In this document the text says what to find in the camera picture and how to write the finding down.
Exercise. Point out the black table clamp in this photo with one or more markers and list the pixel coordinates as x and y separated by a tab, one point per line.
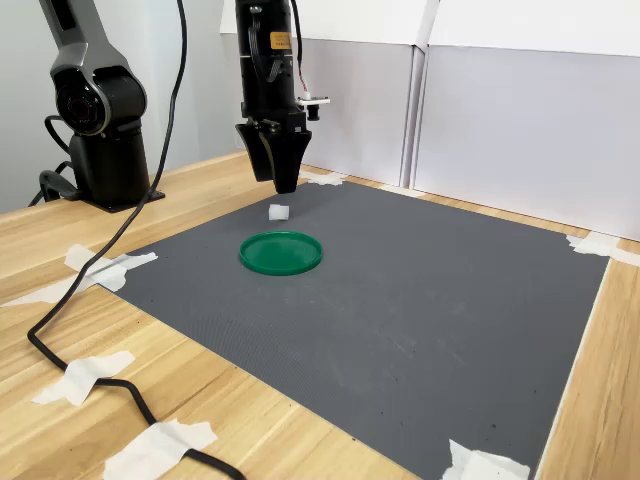
52	181

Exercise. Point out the white tape patch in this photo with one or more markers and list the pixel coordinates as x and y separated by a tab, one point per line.
400	191
475	465
80	377
150	450
325	178
595	246
110	272

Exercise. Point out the white partition panel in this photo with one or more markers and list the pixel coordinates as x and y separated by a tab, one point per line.
525	125
350	100

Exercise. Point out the round green lid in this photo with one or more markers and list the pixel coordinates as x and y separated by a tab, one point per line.
280	252

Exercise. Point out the dark grey mat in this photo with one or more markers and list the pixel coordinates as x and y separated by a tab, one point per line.
400	325

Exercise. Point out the small white wrist camera box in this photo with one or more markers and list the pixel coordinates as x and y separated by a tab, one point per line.
314	101

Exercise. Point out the small white plastic terminal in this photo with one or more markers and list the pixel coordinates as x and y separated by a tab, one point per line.
279	212

